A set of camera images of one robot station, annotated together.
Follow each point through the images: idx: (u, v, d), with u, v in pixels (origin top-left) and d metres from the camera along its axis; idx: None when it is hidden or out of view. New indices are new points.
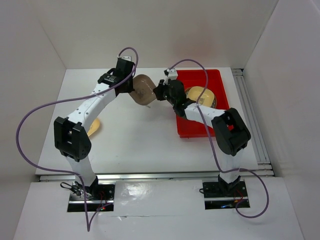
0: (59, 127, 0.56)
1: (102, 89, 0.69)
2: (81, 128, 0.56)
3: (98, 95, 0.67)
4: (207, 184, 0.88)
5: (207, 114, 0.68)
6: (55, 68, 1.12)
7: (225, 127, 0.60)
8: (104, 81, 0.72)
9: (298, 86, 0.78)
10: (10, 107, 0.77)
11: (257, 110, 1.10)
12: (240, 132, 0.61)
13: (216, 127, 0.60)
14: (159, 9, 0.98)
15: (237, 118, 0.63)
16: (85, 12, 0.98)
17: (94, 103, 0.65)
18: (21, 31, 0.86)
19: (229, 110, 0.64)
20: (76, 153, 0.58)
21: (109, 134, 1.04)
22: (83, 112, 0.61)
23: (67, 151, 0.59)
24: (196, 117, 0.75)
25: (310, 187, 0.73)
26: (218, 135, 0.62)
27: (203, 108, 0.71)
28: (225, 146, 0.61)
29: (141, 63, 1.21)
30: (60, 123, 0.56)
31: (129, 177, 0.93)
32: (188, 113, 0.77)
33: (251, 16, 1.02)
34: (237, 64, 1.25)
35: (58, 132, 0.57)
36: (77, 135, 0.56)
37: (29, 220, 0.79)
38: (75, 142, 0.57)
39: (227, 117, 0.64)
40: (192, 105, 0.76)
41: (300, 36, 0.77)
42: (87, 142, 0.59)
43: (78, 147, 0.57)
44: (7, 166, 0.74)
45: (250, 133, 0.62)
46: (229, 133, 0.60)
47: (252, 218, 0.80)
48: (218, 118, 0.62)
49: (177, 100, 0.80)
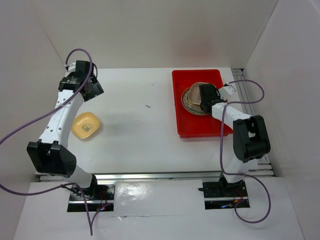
0: (35, 152, 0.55)
1: (67, 97, 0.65)
2: (58, 147, 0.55)
3: (66, 105, 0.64)
4: (207, 184, 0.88)
5: (232, 115, 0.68)
6: (54, 68, 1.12)
7: (244, 132, 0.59)
8: (66, 87, 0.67)
9: (298, 86, 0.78)
10: (9, 107, 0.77)
11: (257, 110, 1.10)
12: (260, 142, 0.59)
13: (237, 129, 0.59)
14: (159, 9, 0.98)
15: (261, 127, 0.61)
16: (84, 12, 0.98)
17: (64, 115, 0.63)
18: (20, 31, 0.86)
19: (255, 116, 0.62)
20: (64, 170, 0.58)
21: (109, 133, 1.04)
22: (56, 129, 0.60)
23: (51, 170, 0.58)
24: (220, 116, 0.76)
25: (310, 187, 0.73)
26: (236, 137, 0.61)
27: (230, 109, 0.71)
28: (239, 150, 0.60)
29: (141, 62, 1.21)
30: (34, 148, 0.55)
31: (124, 177, 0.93)
32: (214, 110, 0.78)
33: (251, 17, 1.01)
34: (237, 64, 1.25)
35: (35, 158, 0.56)
36: (57, 155, 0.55)
37: (29, 220, 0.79)
38: (57, 162, 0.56)
39: (251, 123, 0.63)
40: (221, 104, 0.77)
41: (301, 36, 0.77)
42: (70, 156, 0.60)
43: (63, 164, 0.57)
44: (7, 166, 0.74)
45: (270, 147, 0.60)
46: (247, 139, 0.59)
47: (252, 223, 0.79)
48: (241, 121, 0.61)
49: (206, 98, 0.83)
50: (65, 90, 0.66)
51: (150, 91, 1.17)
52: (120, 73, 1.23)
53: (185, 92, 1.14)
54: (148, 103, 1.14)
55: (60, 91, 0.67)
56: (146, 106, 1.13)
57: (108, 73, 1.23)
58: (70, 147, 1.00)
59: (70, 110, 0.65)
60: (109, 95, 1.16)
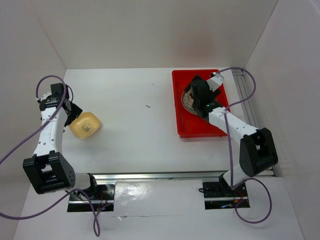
0: (33, 168, 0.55)
1: (51, 112, 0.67)
2: (57, 156, 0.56)
3: (52, 119, 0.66)
4: (207, 184, 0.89)
5: (236, 128, 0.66)
6: (55, 68, 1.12)
7: (254, 149, 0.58)
8: (47, 106, 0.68)
9: (299, 86, 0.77)
10: (10, 107, 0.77)
11: (257, 110, 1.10)
12: (268, 156, 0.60)
13: (246, 147, 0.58)
14: (159, 10, 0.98)
15: (268, 140, 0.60)
16: (84, 12, 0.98)
17: (53, 128, 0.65)
18: (20, 31, 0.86)
19: (261, 129, 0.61)
20: (66, 181, 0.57)
21: (109, 133, 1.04)
22: (48, 142, 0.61)
23: (51, 185, 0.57)
24: (219, 123, 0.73)
25: (310, 188, 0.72)
26: (243, 153, 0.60)
27: (230, 118, 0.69)
28: (248, 167, 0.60)
29: (141, 62, 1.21)
30: (31, 163, 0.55)
31: (114, 177, 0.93)
32: (212, 118, 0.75)
33: (251, 16, 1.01)
34: (237, 64, 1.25)
35: (33, 174, 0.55)
36: (57, 164, 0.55)
37: (29, 220, 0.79)
38: (57, 172, 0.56)
39: (258, 136, 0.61)
40: (219, 109, 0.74)
41: (301, 36, 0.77)
42: (68, 166, 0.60)
43: (64, 173, 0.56)
44: (8, 167, 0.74)
45: (277, 158, 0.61)
46: (256, 156, 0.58)
47: (252, 223, 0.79)
48: (248, 137, 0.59)
49: (200, 100, 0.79)
50: (47, 108, 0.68)
51: (150, 91, 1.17)
52: (120, 73, 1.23)
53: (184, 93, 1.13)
54: (148, 103, 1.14)
55: (42, 110, 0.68)
56: (146, 106, 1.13)
57: (108, 73, 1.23)
58: (70, 147, 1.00)
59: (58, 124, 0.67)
60: (109, 95, 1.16)
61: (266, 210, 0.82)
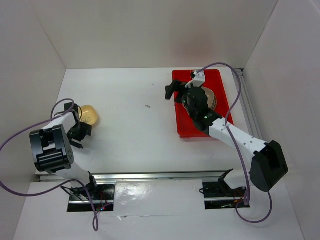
0: (37, 137, 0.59)
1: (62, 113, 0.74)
2: (60, 126, 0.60)
3: (63, 115, 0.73)
4: (207, 184, 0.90)
5: (243, 143, 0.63)
6: (55, 68, 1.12)
7: (267, 167, 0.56)
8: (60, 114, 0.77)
9: (298, 86, 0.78)
10: (10, 107, 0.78)
11: (257, 110, 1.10)
12: (280, 169, 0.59)
13: (259, 166, 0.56)
14: (159, 10, 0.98)
15: (279, 152, 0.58)
16: (84, 12, 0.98)
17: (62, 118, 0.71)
18: (20, 32, 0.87)
19: (270, 143, 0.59)
20: (64, 154, 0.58)
21: (109, 133, 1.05)
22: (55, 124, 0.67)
23: (50, 157, 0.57)
24: (223, 137, 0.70)
25: (310, 188, 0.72)
26: (256, 171, 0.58)
27: (235, 133, 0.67)
28: (262, 183, 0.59)
29: (141, 63, 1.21)
30: (36, 133, 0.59)
31: (113, 177, 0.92)
32: (213, 132, 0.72)
33: (251, 16, 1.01)
34: (237, 64, 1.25)
35: (37, 144, 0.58)
36: (59, 132, 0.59)
37: (29, 220, 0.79)
38: (58, 140, 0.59)
39: (266, 149, 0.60)
40: (220, 122, 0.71)
41: (301, 36, 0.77)
42: (69, 144, 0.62)
43: (64, 143, 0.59)
44: (8, 167, 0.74)
45: (287, 167, 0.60)
46: (270, 172, 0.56)
47: (253, 222, 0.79)
48: (260, 155, 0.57)
49: (198, 111, 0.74)
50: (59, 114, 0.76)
51: (150, 91, 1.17)
52: (120, 73, 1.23)
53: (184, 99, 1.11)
54: (148, 103, 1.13)
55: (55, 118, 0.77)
56: (146, 106, 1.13)
57: (108, 73, 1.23)
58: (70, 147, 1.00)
59: (66, 120, 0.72)
60: (110, 95, 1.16)
61: (267, 211, 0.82)
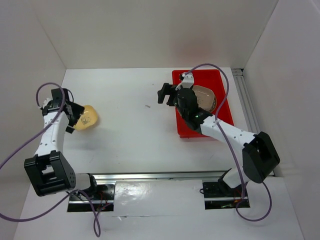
0: (34, 167, 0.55)
1: (53, 116, 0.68)
2: (58, 154, 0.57)
3: (54, 121, 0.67)
4: (206, 184, 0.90)
5: (234, 137, 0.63)
6: (54, 68, 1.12)
7: (257, 157, 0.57)
8: (49, 111, 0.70)
9: (298, 86, 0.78)
10: (10, 107, 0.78)
11: (257, 110, 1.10)
12: (272, 159, 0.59)
13: (250, 157, 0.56)
14: (159, 9, 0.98)
15: (268, 142, 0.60)
16: (84, 12, 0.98)
17: (55, 129, 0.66)
18: (20, 32, 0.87)
19: (259, 134, 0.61)
20: (66, 180, 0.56)
21: (109, 133, 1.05)
22: (50, 143, 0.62)
23: (51, 184, 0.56)
24: (214, 134, 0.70)
25: (310, 188, 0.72)
26: (248, 164, 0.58)
27: (225, 128, 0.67)
28: (255, 175, 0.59)
29: (141, 62, 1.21)
30: (32, 163, 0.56)
31: (113, 177, 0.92)
32: (204, 129, 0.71)
33: (251, 16, 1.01)
34: (237, 64, 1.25)
35: (34, 173, 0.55)
36: (58, 161, 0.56)
37: (29, 220, 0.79)
38: (57, 170, 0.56)
39: (256, 140, 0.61)
40: (210, 119, 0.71)
41: (301, 36, 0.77)
42: (69, 169, 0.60)
43: (65, 171, 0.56)
44: (8, 167, 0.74)
45: (279, 158, 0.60)
46: (261, 163, 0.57)
47: (253, 222, 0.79)
48: (250, 146, 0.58)
49: (189, 111, 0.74)
50: (50, 112, 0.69)
51: (149, 91, 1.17)
52: (120, 73, 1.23)
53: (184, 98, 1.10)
54: (148, 103, 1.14)
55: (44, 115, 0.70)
56: (146, 106, 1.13)
57: (108, 73, 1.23)
58: (70, 147, 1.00)
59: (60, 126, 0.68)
60: (109, 95, 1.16)
61: (266, 210, 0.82)
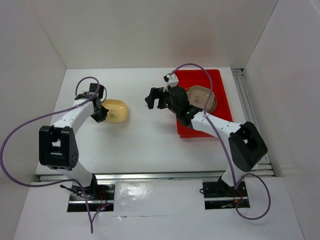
0: (46, 135, 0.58)
1: (81, 102, 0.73)
2: (69, 131, 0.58)
3: (80, 106, 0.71)
4: (206, 184, 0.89)
5: (221, 128, 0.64)
6: (54, 68, 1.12)
7: (243, 145, 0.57)
8: (81, 98, 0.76)
9: (298, 86, 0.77)
10: (10, 107, 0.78)
11: (257, 110, 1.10)
12: (258, 148, 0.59)
13: (234, 143, 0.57)
14: (159, 9, 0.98)
15: (254, 132, 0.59)
16: (84, 13, 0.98)
17: (77, 112, 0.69)
18: (20, 32, 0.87)
19: (244, 124, 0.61)
20: (66, 158, 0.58)
21: (109, 133, 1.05)
22: (68, 119, 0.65)
23: (53, 156, 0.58)
24: (204, 128, 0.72)
25: (310, 187, 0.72)
26: (236, 153, 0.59)
27: (214, 121, 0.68)
28: (243, 164, 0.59)
29: (141, 62, 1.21)
30: (46, 131, 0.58)
31: (113, 177, 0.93)
32: (195, 124, 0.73)
33: (250, 17, 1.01)
34: (237, 64, 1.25)
35: (44, 140, 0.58)
36: (66, 137, 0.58)
37: (28, 221, 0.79)
38: (64, 144, 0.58)
39: (243, 130, 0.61)
40: (200, 114, 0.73)
41: (301, 36, 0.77)
42: (75, 147, 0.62)
43: (69, 148, 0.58)
44: (8, 167, 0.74)
45: (266, 147, 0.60)
46: (247, 150, 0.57)
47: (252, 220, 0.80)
48: (236, 135, 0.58)
49: (181, 108, 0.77)
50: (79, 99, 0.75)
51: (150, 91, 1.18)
52: (120, 73, 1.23)
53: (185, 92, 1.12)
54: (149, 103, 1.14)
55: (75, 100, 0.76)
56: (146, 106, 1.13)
57: (108, 73, 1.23)
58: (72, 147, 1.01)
59: (83, 111, 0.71)
60: (109, 95, 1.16)
61: (267, 206, 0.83)
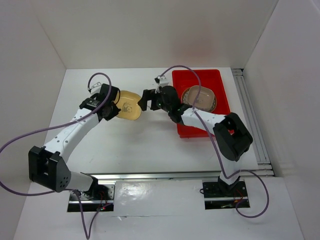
0: (34, 158, 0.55)
1: (84, 114, 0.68)
2: (57, 160, 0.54)
3: (80, 121, 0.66)
4: (206, 184, 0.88)
5: (207, 120, 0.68)
6: (54, 68, 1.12)
7: (228, 134, 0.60)
8: (87, 106, 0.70)
9: (299, 86, 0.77)
10: (10, 107, 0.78)
11: (257, 110, 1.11)
12: (243, 137, 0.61)
13: (219, 132, 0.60)
14: (159, 9, 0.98)
15: (238, 122, 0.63)
16: (84, 12, 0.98)
17: (75, 129, 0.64)
18: (20, 32, 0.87)
19: (229, 115, 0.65)
20: (53, 186, 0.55)
21: (109, 133, 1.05)
22: (62, 141, 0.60)
23: (41, 180, 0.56)
24: (193, 123, 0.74)
25: (310, 188, 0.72)
26: (221, 142, 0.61)
27: (202, 113, 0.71)
28: (229, 152, 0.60)
29: (141, 62, 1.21)
30: (34, 155, 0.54)
31: (113, 177, 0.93)
32: (185, 119, 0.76)
33: (250, 17, 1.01)
34: (237, 64, 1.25)
35: (33, 163, 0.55)
36: (54, 167, 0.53)
37: (29, 221, 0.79)
38: (51, 173, 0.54)
39: (228, 121, 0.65)
40: (189, 109, 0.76)
41: (301, 36, 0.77)
42: (65, 172, 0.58)
43: (56, 178, 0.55)
44: (8, 166, 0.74)
45: (252, 137, 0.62)
46: (232, 137, 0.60)
47: (252, 218, 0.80)
48: (220, 125, 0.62)
49: (173, 106, 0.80)
50: (84, 108, 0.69)
51: None
52: (120, 73, 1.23)
53: (185, 92, 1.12)
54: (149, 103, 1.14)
55: (80, 109, 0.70)
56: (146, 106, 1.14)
57: (108, 73, 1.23)
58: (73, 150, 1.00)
59: (83, 127, 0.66)
60: None
61: (266, 204, 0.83)
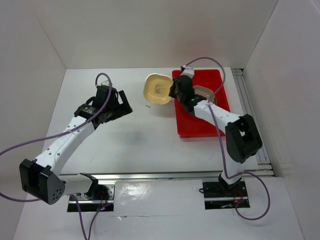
0: (25, 172, 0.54)
1: (78, 124, 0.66)
2: (48, 174, 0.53)
3: (73, 132, 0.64)
4: (207, 184, 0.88)
5: (220, 117, 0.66)
6: (54, 68, 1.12)
7: (238, 135, 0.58)
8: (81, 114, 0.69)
9: (299, 86, 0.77)
10: (10, 107, 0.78)
11: (257, 110, 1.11)
12: (252, 141, 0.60)
13: (230, 133, 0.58)
14: (159, 10, 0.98)
15: (251, 125, 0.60)
16: (83, 13, 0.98)
17: (67, 141, 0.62)
18: (20, 32, 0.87)
19: (243, 115, 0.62)
20: (45, 198, 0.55)
21: (109, 133, 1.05)
22: (54, 154, 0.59)
23: (34, 192, 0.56)
24: (204, 116, 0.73)
25: (310, 188, 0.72)
26: (230, 142, 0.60)
27: (215, 110, 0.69)
28: (236, 153, 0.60)
29: (141, 62, 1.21)
30: (25, 169, 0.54)
31: (112, 177, 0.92)
32: (197, 110, 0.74)
33: (250, 17, 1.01)
34: (237, 64, 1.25)
35: (24, 176, 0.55)
36: (44, 181, 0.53)
37: (28, 221, 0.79)
38: (42, 186, 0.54)
39: (241, 122, 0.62)
40: (204, 102, 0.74)
41: (301, 37, 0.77)
42: (59, 184, 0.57)
43: (47, 191, 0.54)
44: (8, 166, 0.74)
45: (261, 142, 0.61)
46: (242, 140, 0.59)
47: (253, 220, 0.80)
48: (233, 124, 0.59)
49: (185, 95, 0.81)
50: (79, 116, 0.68)
51: None
52: (120, 73, 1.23)
53: None
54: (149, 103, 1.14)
55: (74, 116, 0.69)
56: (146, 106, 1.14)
57: (108, 73, 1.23)
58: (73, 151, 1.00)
59: (76, 137, 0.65)
60: None
61: (265, 203, 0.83)
